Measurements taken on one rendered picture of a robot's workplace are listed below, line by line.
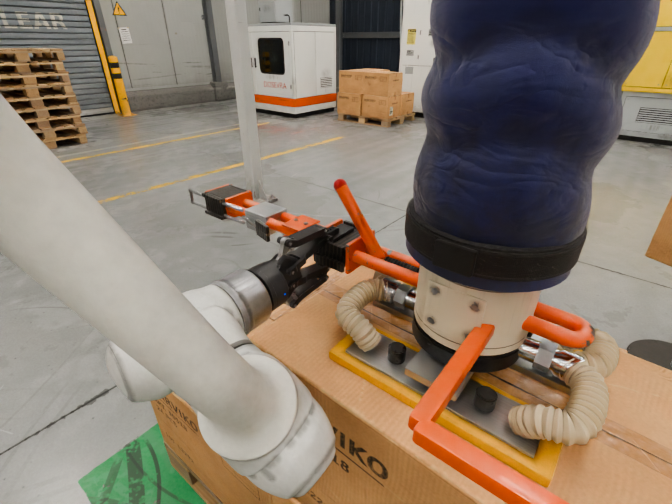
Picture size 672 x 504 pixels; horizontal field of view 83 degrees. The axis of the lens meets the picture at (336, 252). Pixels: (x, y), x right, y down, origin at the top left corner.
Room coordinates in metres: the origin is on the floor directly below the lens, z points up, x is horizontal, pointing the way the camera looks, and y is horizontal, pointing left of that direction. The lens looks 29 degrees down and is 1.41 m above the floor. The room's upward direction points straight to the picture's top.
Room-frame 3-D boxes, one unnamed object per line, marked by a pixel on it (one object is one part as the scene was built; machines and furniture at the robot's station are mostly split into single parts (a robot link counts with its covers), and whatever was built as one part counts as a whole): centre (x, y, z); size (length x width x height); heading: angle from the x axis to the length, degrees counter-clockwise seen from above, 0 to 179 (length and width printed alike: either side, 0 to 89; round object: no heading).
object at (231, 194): (0.86, 0.25, 1.07); 0.08 x 0.07 x 0.05; 51
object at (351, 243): (0.63, -0.01, 1.07); 0.10 x 0.08 x 0.06; 141
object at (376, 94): (8.03, -0.80, 0.45); 1.21 x 1.03 x 0.91; 50
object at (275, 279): (0.52, 0.10, 1.07); 0.09 x 0.07 x 0.08; 142
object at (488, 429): (0.40, -0.15, 0.97); 0.34 x 0.10 x 0.05; 51
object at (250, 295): (0.46, 0.14, 1.07); 0.09 x 0.06 x 0.09; 52
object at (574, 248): (0.47, -0.21, 1.19); 0.23 x 0.23 x 0.04
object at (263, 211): (0.77, 0.15, 1.07); 0.07 x 0.07 x 0.04; 51
